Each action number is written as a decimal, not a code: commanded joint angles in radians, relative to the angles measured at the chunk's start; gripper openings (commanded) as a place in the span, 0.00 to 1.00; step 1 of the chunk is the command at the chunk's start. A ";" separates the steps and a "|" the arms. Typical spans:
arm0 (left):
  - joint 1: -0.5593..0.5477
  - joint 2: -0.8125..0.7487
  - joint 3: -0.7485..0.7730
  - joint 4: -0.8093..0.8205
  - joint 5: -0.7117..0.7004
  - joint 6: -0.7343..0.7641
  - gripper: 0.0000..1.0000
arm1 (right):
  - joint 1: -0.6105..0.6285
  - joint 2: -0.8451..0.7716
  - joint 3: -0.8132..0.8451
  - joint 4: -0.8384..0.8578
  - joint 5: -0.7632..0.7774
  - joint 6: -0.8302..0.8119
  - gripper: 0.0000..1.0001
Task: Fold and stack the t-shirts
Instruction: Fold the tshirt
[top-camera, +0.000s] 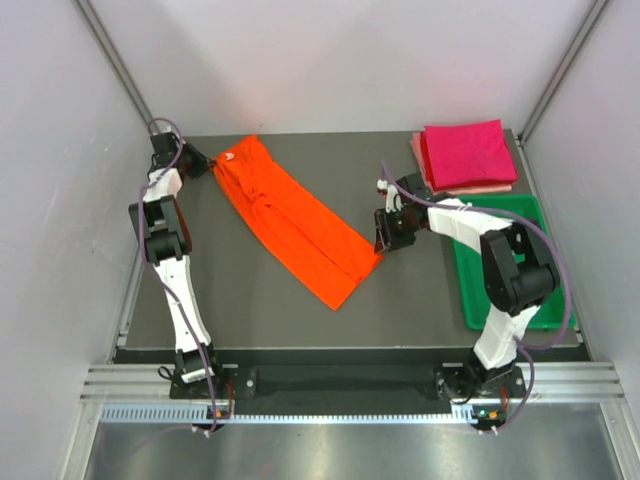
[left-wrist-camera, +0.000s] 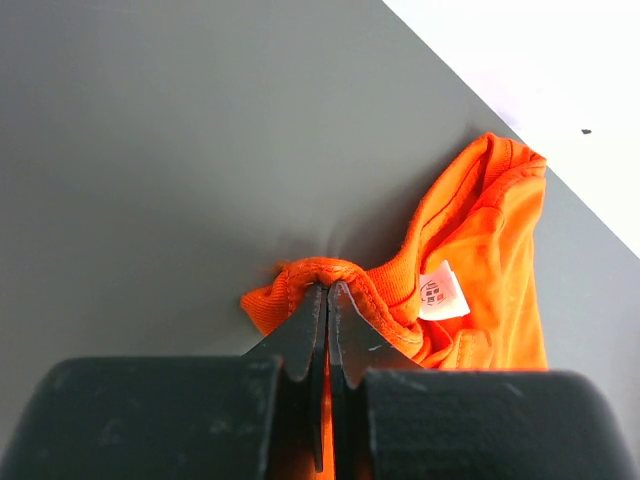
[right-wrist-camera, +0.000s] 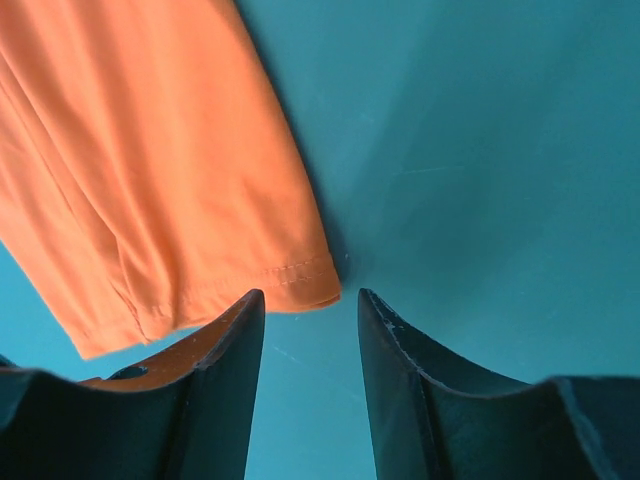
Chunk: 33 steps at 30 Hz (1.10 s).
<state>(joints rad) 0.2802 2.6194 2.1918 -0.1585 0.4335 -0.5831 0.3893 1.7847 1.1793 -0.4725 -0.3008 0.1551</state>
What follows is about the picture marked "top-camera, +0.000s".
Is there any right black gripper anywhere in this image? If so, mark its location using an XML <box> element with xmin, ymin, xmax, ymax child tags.
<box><xmin>375</xmin><ymin>206</ymin><xmax>422</xmax><ymax>254</ymax></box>

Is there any orange t shirt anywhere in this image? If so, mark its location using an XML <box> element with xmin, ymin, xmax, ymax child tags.
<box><xmin>210</xmin><ymin>135</ymin><xmax>382</xmax><ymax>310</ymax></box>

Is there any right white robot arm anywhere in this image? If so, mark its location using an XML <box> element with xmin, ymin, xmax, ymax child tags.
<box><xmin>374</xmin><ymin>175</ymin><xmax>560</xmax><ymax>397</ymax></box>

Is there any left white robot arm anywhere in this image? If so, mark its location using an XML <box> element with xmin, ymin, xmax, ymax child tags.
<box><xmin>128</xmin><ymin>128</ymin><xmax>227</xmax><ymax>397</ymax></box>

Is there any pink folded t shirt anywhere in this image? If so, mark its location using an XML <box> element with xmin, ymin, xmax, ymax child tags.
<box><xmin>409</xmin><ymin>132</ymin><xmax>513</xmax><ymax>196</ymax></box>

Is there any red folded t shirt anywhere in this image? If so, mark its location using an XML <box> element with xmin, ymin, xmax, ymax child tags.
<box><xmin>419</xmin><ymin>132</ymin><xmax>434</xmax><ymax>190</ymax></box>

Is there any magenta folded t shirt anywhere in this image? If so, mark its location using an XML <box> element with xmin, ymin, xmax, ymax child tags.
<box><xmin>422</xmin><ymin>119</ymin><xmax>518</xmax><ymax>190</ymax></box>

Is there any green plastic tray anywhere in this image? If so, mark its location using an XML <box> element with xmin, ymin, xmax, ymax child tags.
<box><xmin>453</xmin><ymin>194</ymin><xmax>565</xmax><ymax>332</ymax></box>

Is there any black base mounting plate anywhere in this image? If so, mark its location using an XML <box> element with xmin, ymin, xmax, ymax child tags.
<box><xmin>170</xmin><ymin>347</ymin><xmax>525</xmax><ymax>414</ymax></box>

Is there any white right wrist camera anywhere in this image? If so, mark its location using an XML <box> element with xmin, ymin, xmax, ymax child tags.
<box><xmin>376</xmin><ymin>179</ymin><xmax>403</xmax><ymax>213</ymax></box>

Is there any left aluminium frame post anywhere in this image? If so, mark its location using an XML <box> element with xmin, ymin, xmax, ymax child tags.
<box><xmin>71</xmin><ymin>0</ymin><xmax>168</xmax><ymax>135</ymax></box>

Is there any aluminium frame post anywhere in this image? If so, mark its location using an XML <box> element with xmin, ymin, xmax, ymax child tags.
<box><xmin>71</xmin><ymin>0</ymin><xmax>168</xmax><ymax>135</ymax></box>
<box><xmin>517</xmin><ymin>0</ymin><xmax>613</xmax><ymax>145</ymax></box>

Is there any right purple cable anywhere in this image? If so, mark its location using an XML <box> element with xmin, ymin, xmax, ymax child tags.
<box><xmin>380</xmin><ymin>160</ymin><xmax>574</xmax><ymax>432</ymax></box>

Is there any grey slotted cable duct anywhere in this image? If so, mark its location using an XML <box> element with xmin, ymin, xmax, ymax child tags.
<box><xmin>100</xmin><ymin>403</ymin><xmax>498</xmax><ymax>426</ymax></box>

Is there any right aluminium frame post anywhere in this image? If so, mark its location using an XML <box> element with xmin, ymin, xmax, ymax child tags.
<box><xmin>517</xmin><ymin>0</ymin><xmax>613</xmax><ymax>145</ymax></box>

